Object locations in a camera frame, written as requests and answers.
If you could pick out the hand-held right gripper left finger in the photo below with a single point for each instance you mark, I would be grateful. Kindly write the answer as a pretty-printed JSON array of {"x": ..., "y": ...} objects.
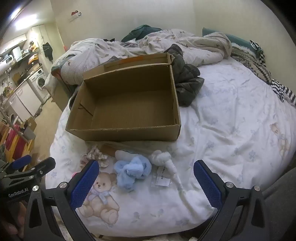
[{"x": 84, "y": 184}]

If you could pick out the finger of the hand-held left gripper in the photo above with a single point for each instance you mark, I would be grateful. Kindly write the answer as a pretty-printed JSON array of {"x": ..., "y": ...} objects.
[
  {"x": 45, "y": 166},
  {"x": 22, "y": 162}
]

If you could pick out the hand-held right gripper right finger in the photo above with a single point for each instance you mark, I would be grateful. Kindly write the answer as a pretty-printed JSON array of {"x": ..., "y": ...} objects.
[{"x": 207, "y": 185}]

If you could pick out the beige lace scrunchie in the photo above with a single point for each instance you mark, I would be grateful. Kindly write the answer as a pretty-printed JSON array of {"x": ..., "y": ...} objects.
[{"x": 97, "y": 154}]

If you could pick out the light blue fluffy sock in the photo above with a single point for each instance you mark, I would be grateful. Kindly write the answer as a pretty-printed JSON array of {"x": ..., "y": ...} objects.
[{"x": 131, "y": 171}]

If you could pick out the brown cardboard box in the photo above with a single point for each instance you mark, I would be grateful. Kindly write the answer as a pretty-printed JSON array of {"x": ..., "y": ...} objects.
[{"x": 129, "y": 109}]

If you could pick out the person's left hand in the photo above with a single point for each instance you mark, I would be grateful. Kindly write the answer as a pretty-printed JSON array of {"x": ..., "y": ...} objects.
[{"x": 19, "y": 217}]

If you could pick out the grey bin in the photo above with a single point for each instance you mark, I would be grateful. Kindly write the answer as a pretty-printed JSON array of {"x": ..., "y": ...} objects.
[{"x": 29, "y": 134}]

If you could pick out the small cardboard box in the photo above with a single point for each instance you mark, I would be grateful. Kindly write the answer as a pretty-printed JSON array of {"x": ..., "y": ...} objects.
[{"x": 31, "y": 122}]

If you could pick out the clear plastic packet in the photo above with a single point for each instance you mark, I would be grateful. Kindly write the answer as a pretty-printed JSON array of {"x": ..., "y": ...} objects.
[{"x": 161, "y": 177}]

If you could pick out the white cabinet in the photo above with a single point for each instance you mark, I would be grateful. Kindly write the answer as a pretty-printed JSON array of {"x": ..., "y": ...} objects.
[{"x": 25, "y": 99}]

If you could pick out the brown bedside cabinet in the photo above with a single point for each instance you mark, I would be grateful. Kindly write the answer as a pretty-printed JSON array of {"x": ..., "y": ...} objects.
[{"x": 61, "y": 95}]

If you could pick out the grey fabric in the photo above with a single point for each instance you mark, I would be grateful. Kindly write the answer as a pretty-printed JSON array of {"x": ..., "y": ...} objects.
[{"x": 282, "y": 204}]

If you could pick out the white washing machine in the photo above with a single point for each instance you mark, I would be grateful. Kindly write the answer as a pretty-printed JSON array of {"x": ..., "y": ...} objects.
[{"x": 39, "y": 82}]

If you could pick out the black hanging garment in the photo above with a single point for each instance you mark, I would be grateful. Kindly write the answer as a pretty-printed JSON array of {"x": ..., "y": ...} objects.
[{"x": 48, "y": 51}]

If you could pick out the black white striped cloth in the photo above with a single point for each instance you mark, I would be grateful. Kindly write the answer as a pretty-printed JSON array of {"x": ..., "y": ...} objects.
[{"x": 285, "y": 90}]

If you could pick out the waffle quilt with bear print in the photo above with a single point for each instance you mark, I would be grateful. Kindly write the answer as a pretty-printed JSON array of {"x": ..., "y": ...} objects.
[{"x": 97, "y": 53}]

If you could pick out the patterned knitted blanket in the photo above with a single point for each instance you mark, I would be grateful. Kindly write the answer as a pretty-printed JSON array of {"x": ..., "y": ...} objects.
[{"x": 252, "y": 62}]

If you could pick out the black white checkered cloth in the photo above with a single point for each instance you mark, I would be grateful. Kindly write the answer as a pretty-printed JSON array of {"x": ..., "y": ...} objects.
[{"x": 257, "y": 49}]

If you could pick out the green pillow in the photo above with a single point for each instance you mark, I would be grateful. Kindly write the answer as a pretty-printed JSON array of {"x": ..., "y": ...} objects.
[{"x": 238, "y": 40}]

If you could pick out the dark green cloth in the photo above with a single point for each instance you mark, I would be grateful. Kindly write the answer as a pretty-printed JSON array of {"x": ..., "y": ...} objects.
[{"x": 141, "y": 31}]

